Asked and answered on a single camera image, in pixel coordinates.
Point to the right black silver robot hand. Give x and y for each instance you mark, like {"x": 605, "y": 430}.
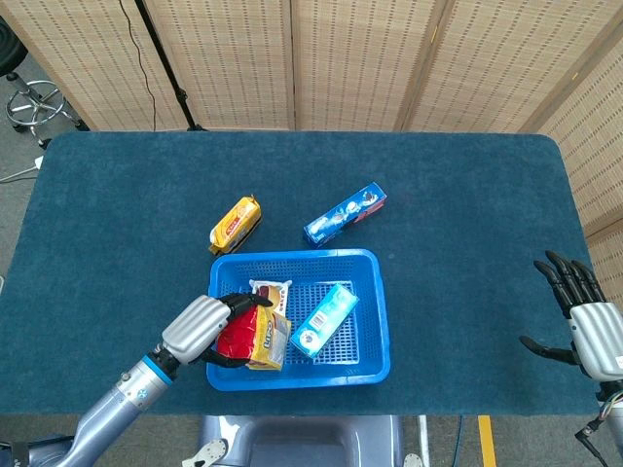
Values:
{"x": 596, "y": 335}

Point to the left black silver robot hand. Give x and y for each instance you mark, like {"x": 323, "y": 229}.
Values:
{"x": 194, "y": 326}

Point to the yellow red Lipo bag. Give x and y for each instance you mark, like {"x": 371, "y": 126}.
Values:
{"x": 258, "y": 340}

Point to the small white pastry packet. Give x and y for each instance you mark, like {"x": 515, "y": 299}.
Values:
{"x": 277, "y": 294}

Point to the small yellow biscuit pack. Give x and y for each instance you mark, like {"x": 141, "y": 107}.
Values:
{"x": 236, "y": 224}

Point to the blue chocolate chip cookie box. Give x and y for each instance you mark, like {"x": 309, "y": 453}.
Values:
{"x": 326, "y": 318}

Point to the blue cookie tube pack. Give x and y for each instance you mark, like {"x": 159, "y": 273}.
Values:
{"x": 340, "y": 219}

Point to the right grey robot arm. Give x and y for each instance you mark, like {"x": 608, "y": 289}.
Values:
{"x": 614, "y": 404}

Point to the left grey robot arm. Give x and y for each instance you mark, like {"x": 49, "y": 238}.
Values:
{"x": 112, "y": 408}

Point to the blue perforated plastic basket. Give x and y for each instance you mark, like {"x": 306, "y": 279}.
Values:
{"x": 370, "y": 331}

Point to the teal table cloth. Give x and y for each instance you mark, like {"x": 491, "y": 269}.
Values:
{"x": 462, "y": 316}

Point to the yellow floor tape strip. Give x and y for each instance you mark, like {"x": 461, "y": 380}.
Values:
{"x": 487, "y": 440}

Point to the grey robot torso base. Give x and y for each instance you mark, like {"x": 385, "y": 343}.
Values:
{"x": 302, "y": 440}

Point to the white table leg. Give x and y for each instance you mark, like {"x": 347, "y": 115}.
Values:
{"x": 424, "y": 438}

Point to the black tripod pole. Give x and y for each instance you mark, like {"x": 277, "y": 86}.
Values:
{"x": 168, "y": 68}

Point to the bamboo folding screen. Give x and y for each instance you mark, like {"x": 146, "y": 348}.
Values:
{"x": 233, "y": 63}

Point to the black stool with chrome base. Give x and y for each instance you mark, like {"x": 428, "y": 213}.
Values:
{"x": 36, "y": 104}

